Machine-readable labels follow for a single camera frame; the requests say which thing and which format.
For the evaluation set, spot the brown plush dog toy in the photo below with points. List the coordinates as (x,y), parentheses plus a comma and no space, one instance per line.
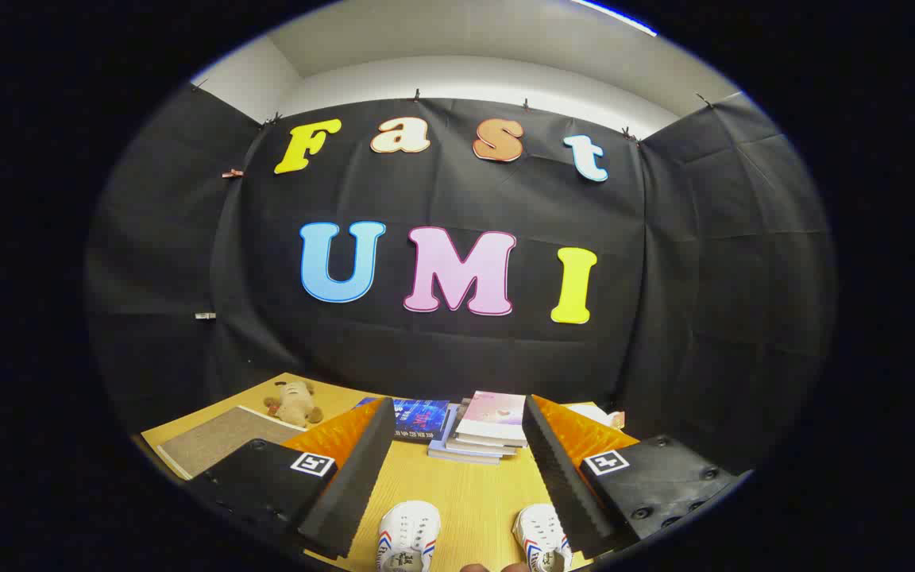
(296,403)

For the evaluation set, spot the black backdrop cloth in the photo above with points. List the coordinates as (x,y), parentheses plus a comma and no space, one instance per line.
(664,278)

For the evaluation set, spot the white canvas shoe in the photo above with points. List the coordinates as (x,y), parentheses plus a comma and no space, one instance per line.
(410,532)
(541,536)

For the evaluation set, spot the dark blue book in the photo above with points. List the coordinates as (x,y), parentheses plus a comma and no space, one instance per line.
(422,417)

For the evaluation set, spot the white plush toy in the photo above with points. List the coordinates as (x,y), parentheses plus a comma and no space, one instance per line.
(591,413)

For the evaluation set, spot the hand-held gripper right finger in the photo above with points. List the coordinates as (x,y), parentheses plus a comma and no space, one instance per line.
(565,485)

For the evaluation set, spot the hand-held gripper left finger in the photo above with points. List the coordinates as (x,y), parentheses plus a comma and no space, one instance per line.
(354,477)

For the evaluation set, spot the pale blue book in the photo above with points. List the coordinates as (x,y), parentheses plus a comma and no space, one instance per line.
(457,454)

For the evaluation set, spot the beige fabric storage box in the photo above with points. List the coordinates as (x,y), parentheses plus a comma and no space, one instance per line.
(219,441)

